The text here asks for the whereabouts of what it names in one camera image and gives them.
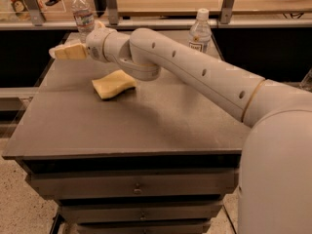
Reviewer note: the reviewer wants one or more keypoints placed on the orange labelled bottle background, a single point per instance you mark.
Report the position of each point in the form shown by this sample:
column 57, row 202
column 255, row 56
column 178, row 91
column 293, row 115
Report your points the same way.
column 12, row 10

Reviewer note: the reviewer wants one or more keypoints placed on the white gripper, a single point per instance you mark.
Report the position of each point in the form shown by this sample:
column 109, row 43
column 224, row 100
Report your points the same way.
column 95, row 45

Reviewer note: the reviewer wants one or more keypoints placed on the wooden shelf with metal posts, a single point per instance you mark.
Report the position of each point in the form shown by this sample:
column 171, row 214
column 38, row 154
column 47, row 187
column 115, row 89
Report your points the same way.
column 169, row 14

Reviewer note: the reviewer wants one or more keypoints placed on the tea bottle with white cap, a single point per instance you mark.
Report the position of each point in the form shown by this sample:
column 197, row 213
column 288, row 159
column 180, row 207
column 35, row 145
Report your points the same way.
column 200, row 33

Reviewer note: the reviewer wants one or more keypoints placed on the small black object on shelf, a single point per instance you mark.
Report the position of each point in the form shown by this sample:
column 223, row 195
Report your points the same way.
column 51, row 2

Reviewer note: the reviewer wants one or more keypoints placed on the yellow sponge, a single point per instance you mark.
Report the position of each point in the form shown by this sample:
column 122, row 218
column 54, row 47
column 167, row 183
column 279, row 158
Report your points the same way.
column 113, row 84

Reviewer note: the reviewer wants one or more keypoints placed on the clear ribbed water bottle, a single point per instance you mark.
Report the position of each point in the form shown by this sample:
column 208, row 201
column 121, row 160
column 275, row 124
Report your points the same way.
column 84, row 18

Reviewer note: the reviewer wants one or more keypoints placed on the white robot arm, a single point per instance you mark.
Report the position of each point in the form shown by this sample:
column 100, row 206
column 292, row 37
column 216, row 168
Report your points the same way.
column 275, row 178

